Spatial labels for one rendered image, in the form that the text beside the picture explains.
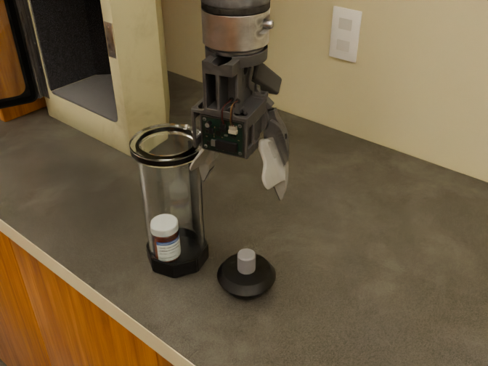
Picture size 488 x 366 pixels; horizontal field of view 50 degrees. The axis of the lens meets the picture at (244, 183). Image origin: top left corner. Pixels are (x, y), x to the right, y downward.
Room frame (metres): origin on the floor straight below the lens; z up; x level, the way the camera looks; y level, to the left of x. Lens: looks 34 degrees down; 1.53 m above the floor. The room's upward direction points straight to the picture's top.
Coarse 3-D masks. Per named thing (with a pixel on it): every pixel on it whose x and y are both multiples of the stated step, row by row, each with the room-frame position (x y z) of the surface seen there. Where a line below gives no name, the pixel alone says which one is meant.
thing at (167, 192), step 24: (144, 144) 0.67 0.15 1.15; (168, 144) 0.69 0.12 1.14; (192, 144) 0.68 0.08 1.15; (144, 168) 0.62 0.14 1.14; (168, 168) 0.61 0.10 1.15; (144, 192) 0.63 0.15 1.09; (168, 192) 0.61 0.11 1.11; (192, 192) 0.62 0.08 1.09; (168, 216) 0.61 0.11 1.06; (192, 216) 0.62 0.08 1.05; (168, 240) 0.61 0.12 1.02; (192, 240) 0.62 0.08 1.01
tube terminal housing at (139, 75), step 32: (128, 0) 1.01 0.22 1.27; (160, 0) 1.25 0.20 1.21; (128, 32) 1.00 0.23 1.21; (160, 32) 1.14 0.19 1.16; (128, 64) 1.00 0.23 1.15; (160, 64) 1.06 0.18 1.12; (128, 96) 0.99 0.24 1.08; (160, 96) 1.05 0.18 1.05; (96, 128) 1.05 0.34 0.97; (128, 128) 0.98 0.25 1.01
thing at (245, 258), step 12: (240, 252) 0.59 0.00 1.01; (252, 252) 0.59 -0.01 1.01; (228, 264) 0.60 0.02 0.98; (240, 264) 0.58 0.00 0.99; (252, 264) 0.58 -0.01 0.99; (264, 264) 0.60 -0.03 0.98; (228, 276) 0.57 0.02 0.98; (240, 276) 0.57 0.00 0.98; (252, 276) 0.57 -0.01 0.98; (264, 276) 0.57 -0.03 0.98; (228, 288) 0.55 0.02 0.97; (240, 288) 0.55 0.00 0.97; (252, 288) 0.55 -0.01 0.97; (264, 288) 0.55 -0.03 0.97
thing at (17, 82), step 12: (0, 0) 1.15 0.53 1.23; (0, 12) 1.14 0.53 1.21; (0, 24) 1.14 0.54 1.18; (0, 36) 1.14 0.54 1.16; (12, 36) 1.15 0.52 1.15; (24, 36) 1.16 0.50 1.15; (0, 48) 1.13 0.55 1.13; (12, 48) 1.15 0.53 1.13; (0, 60) 1.13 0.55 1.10; (12, 60) 1.14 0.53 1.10; (0, 72) 1.13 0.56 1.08; (12, 72) 1.14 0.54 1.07; (0, 84) 1.12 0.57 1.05; (12, 84) 1.14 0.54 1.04; (24, 84) 1.15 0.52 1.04; (0, 96) 1.12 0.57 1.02; (12, 96) 1.13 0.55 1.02
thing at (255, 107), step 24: (264, 48) 0.56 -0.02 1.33; (216, 72) 0.53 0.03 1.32; (240, 72) 0.54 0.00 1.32; (216, 96) 0.53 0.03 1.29; (240, 96) 0.54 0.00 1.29; (264, 96) 0.57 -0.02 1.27; (192, 120) 0.54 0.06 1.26; (216, 120) 0.53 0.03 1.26; (240, 120) 0.51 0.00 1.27; (264, 120) 0.56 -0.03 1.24; (216, 144) 0.52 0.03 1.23; (240, 144) 0.52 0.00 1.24
